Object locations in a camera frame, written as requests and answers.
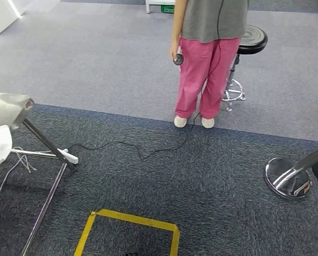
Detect black stool with chrome base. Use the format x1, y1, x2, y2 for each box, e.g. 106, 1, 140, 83
263, 140, 318, 199

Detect yellow floor tape square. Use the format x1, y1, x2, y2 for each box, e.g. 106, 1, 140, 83
73, 208, 181, 256

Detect black floor cable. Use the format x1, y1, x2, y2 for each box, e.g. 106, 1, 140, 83
68, 0, 224, 162

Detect black round handheld device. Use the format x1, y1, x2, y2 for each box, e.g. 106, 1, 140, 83
172, 53, 185, 67

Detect black ribbed round stool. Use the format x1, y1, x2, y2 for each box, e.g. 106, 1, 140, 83
221, 23, 268, 113

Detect person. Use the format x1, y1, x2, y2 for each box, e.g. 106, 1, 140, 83
170, 0, 250, 129

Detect white power strip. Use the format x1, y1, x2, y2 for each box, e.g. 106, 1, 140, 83
56, 147, 80, 166

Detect person's hand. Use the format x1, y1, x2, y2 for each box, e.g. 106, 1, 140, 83
170, 38, 182, 63

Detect stainless steel workbench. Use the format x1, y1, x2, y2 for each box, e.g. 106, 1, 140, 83
0, 91, 78, 256

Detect white furniture piece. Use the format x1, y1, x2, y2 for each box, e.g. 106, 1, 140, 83
145, 0, 176, 15

